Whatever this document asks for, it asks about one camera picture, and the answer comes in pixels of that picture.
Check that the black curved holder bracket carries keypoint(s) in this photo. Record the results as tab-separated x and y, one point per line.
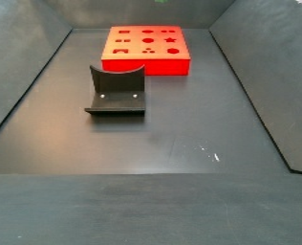
119	91

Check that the red shape sorter block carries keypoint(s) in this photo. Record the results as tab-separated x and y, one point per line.
155	47

